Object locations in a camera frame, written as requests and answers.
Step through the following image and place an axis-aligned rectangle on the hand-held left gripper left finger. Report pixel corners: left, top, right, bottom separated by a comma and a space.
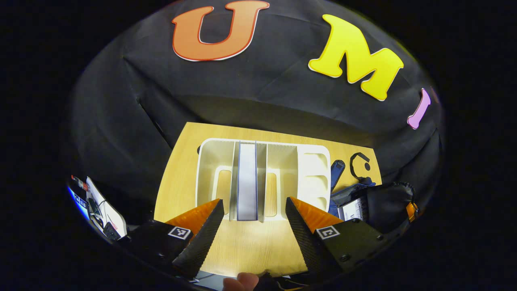
120, 198, 225, 279

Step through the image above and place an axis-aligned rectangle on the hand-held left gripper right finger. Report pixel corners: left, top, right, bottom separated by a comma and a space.
285, 197, 389, 281

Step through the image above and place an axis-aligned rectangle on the blue schoolbag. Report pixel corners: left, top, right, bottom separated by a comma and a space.
328, 152, 420, 236

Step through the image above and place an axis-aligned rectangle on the white bookshelf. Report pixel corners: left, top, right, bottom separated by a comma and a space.
195, 137, 332, 224

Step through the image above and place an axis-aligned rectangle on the book with blue edged cover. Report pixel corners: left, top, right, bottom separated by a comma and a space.
236, 142, 259, 221

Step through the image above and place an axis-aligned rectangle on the white cluttered desk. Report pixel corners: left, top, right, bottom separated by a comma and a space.
86, 176, 128, 242

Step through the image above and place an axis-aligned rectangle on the black backdrop cloth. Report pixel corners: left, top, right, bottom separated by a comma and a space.
67, 0, 445, 235

